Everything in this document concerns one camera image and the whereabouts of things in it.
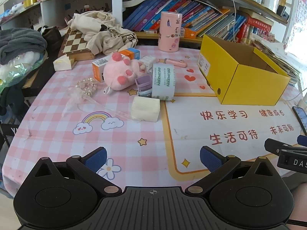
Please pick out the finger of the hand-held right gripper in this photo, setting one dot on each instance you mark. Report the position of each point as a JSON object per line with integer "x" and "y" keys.
{"x": 302, "y": 139}
{"x": 275, "y": 145}

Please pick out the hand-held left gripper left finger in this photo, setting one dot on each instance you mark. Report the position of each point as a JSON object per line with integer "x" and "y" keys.
{"x": 97, "y": 159}

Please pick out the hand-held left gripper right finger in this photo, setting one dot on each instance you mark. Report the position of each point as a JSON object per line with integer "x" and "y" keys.
{"x": 211, "y": 159}

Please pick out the yellow cardboard box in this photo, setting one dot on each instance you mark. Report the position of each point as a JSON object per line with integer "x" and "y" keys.
{"x": 251, "y": 88}

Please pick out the pearl bead hair accessory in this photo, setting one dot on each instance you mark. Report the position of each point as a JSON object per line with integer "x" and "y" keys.
{"x": 86, "y": 86}

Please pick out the pink plush paw toy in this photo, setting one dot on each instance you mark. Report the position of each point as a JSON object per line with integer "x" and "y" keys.
{"x": 117, "y": 74}

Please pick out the pale label paper roll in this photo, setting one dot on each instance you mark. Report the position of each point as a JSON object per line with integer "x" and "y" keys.
{"x": 164, "y": 81}

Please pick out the purple toy camera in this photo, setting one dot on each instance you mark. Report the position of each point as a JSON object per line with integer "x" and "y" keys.
{"x": 144, "y": 81}

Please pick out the small white carton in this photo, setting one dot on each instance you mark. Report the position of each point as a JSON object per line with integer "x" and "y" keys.
{"x": 147, "y": 61}

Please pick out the smartphone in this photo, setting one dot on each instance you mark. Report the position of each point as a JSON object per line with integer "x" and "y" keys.
{"x": 301, "y": 118}

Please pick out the person's leg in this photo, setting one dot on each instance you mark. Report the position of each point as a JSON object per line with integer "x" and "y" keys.
{"x": 301, "y": 203}

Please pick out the pink checkered tablecloth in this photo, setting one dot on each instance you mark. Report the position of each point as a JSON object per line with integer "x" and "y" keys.
{"x": 60, "y": 129}

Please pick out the orange and white carton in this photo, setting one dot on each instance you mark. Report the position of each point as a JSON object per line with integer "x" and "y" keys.
{"x": 97, "y": 70}

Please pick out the stack of papers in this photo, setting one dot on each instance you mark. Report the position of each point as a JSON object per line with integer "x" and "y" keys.
{"x": 275, "y": 52}

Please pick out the black instrument stand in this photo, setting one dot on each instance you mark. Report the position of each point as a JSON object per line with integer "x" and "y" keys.
{"x": 9, "y": 134}

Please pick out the black side table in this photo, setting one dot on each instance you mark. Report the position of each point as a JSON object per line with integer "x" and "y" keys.
{"x": 43, "y": 81}

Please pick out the white tissue packet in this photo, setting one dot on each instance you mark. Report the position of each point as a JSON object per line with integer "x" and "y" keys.
{"x": 62, "y": 63}

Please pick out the pink pen-shaped device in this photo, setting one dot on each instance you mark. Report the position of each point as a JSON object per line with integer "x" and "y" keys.
{"x": 176, "y": 63}

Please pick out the cardboard piece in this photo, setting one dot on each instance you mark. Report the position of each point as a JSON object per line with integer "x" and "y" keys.
{"x": 31, "y": 79}

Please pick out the dark green cloth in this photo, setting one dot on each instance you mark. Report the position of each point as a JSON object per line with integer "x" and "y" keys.
{"x": 12, "y": 98}

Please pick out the small orange and blue carton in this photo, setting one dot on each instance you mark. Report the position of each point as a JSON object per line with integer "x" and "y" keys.
{"x": 130, "y": 52}

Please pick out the wooden chessboard case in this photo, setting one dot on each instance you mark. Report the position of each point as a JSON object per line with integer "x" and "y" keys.
{"x": 74, "y": 43}

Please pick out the iridescent plastic bag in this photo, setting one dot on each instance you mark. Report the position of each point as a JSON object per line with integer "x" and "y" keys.
{"x": 14, "y": 74}

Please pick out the orange card box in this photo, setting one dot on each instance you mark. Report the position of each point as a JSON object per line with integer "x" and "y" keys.
{"x": 190, "y": 31}

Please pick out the black bag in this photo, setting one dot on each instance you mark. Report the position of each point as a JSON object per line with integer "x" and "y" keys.
{"x": 51, "y": 38}

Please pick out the small black box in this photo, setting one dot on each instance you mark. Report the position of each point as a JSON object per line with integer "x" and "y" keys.
{"x": 282, "y": 10}

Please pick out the beige cloth bag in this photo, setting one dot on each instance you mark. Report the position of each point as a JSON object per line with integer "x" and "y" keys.
{"x": 100, "y": 28}

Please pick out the pink sticker-covered cylinder tin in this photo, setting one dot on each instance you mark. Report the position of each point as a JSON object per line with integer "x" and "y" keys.
{"x": 169, "y": 31}

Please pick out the red and white flat box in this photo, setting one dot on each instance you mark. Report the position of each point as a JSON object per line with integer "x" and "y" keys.
{"x": 151, "y": 31}

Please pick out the grey folded clothing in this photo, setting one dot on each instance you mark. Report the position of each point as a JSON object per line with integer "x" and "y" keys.
{"x": 21, "y": 43}

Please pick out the row of colourful books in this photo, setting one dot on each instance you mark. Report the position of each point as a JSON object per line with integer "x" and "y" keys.
{"x": 203, "y": 16}

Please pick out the white bookshelf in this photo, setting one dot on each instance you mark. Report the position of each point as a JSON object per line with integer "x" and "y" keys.
{"x": 117, "y": 0}

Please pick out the gold box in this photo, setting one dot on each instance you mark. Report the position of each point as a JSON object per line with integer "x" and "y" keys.
{"x": 29, "y": 2}

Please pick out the pink-bordered wall poster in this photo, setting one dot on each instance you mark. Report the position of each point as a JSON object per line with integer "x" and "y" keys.
{"x": 297, "y": 16}

